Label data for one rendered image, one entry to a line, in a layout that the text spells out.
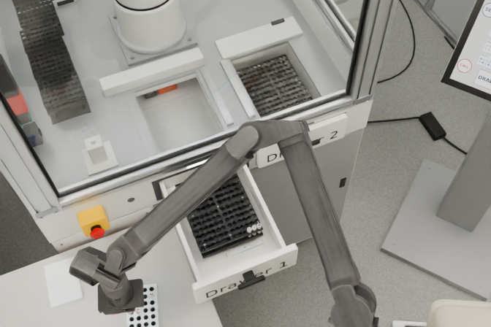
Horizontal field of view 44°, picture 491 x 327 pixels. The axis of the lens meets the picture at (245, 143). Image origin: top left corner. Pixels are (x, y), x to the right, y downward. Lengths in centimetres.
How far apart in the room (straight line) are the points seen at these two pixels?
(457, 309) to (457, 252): 153
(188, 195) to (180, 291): 57
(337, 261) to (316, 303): 137
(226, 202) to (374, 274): 107
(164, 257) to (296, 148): 75
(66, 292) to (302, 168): 88
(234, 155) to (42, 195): 63
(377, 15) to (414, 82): 164
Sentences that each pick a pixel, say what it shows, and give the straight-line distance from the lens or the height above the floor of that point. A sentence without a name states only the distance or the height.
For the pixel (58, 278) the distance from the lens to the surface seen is 184.
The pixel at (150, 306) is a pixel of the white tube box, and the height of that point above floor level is 80.
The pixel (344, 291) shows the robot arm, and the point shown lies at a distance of 118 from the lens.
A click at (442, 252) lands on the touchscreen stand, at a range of 269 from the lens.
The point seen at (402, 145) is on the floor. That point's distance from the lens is 295.
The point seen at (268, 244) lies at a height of 84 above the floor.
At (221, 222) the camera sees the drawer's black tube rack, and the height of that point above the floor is 87.
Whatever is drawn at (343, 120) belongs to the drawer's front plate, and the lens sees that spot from 185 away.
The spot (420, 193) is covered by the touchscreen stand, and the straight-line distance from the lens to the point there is 280.
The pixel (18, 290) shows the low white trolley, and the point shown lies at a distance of 188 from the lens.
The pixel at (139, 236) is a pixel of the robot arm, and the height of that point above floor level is 125.
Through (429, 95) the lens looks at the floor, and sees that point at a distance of 316.
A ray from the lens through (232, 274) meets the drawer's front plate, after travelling 159.
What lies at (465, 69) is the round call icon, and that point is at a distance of 193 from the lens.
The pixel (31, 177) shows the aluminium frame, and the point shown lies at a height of 114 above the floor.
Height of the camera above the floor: 241
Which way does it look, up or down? 57 degrees down
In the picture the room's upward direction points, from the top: 2 degrees counter-clockwise
